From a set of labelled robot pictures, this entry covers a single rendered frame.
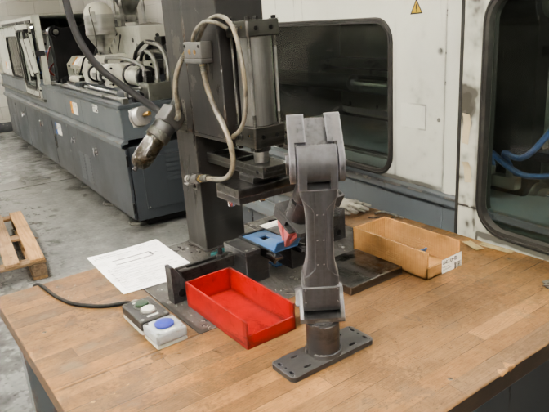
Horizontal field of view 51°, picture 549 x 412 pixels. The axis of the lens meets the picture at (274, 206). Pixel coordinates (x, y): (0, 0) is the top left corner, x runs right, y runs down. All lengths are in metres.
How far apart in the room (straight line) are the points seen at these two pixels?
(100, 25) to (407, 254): 4.66
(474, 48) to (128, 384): 1.16
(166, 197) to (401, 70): 3.04
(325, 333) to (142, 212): 3.62
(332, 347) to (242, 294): 0.34
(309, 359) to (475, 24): 0.97
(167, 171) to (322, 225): 3.66
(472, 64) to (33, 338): 1.25
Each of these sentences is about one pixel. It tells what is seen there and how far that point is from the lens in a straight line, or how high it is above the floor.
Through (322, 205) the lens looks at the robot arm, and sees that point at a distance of 0.97.
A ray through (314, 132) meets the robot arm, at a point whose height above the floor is 1.32.
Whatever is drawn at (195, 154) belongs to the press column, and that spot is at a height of 1.18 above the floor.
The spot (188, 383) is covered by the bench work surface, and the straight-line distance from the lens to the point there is 1.10.
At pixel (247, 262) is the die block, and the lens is 1.40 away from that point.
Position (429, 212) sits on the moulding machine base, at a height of 0.91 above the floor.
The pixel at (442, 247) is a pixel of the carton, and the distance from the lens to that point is 1.52.
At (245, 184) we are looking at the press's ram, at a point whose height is 1.14.
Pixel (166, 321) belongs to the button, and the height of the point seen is 0.94.
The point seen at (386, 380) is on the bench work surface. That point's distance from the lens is 1.07.
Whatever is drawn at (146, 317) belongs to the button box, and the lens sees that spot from 1.27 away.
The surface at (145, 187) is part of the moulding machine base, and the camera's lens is 4.56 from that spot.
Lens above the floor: 1.51
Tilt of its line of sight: 18 degrees down
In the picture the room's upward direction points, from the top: 4 degrees counter-clockwise
